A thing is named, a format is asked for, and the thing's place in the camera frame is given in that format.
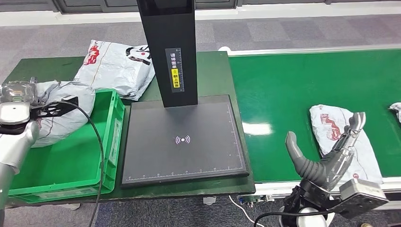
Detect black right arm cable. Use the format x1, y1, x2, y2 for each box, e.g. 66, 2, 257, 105
253, 210, 336, 227

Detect black scanning machine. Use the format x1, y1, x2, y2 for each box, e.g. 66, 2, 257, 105
120, 0, 250, 189

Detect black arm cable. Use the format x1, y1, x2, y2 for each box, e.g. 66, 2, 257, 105
41, 100, 105, 227
253, 210, 336, 227

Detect machine label sticker yellow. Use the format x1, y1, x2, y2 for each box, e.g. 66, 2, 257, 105
165, 47, 185, 94

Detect large white printed parcel bag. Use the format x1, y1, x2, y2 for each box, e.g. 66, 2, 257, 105
73, 40, 157, 102

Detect green plastic crate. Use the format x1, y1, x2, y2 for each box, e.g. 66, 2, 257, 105
8, 88, 125, 204

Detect conveyor connector block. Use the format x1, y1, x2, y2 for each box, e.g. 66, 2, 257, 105
237, 194, 275, 208

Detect white parcel bag red print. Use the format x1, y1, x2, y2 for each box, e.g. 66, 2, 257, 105
309, 104, 384, 185
388, 102, 401, 123

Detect aluminium conveyor frame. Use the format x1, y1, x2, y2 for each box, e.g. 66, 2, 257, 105
218, 44, 401, 210

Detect green conveyor belt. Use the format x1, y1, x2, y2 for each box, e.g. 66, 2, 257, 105
228, 48, 401, 183

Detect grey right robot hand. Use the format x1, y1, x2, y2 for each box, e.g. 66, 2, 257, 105
285, 112, 366, 192

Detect white floor cable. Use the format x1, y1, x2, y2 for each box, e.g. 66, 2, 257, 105
228, 194, 258, 227

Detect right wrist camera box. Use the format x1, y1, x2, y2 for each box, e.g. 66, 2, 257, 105
329, 178, 390, 219

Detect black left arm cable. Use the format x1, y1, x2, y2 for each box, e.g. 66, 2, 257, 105
41, 100, 105, 227

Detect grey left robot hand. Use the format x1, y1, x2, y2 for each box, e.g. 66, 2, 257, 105
0, 78, 38, 105

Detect grey parcel bag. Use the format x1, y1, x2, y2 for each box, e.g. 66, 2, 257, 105
29, 80, 96, 148

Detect dark green table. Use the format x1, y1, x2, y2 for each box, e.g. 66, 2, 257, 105
3, 51, 256, 208

